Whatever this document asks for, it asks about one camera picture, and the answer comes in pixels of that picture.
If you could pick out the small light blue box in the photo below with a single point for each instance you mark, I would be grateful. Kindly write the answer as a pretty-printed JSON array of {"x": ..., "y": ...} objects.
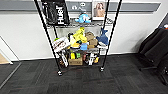
[{"x": 83, "y": 46}]

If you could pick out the small green packet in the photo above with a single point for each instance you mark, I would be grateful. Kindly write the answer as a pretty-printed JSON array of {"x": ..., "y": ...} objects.
[{"x": 78, "y": 55}]

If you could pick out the yellow plush toy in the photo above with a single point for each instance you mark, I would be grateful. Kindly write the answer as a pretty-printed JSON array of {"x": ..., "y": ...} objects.
[{"x": 79, "y": 36}]

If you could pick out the black white yellow packet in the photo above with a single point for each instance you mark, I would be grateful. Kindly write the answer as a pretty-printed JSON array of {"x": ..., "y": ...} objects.
[{"x": 90, "y": 58}]

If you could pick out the small yellow packet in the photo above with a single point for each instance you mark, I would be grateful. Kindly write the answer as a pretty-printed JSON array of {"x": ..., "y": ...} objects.
[{"x": 72, "y": 56}]

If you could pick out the wide tan cardboard box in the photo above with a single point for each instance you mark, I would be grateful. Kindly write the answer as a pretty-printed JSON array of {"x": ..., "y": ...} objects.
[{"x": 75, "y": 62}]

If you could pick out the flat white item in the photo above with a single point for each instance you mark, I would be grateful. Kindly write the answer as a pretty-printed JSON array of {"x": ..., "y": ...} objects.
[{"x": 103, "y": 47}]

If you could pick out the dark blue shark toy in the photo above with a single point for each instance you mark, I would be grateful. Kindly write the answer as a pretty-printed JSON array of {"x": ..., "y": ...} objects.
[{"x": 103, "y": 37}]

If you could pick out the white and red snack bag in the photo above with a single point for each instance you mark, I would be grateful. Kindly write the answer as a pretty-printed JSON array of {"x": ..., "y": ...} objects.
[{"x": 61, "y": 44}]

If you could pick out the black white red packet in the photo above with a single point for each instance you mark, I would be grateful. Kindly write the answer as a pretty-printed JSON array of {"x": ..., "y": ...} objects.
[{"x": 63, "y": 59}]

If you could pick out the black bag with white print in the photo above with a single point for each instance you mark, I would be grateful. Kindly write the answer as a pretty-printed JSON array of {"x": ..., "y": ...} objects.
[{"x": 55, "y": 11}]

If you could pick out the black chair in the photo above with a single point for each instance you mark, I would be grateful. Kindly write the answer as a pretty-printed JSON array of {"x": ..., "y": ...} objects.
[{"x": 153, "y": 50}]

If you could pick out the long grey wall band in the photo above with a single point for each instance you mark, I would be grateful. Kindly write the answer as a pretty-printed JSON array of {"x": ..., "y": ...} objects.
[{"x": 20, "y": 6}]

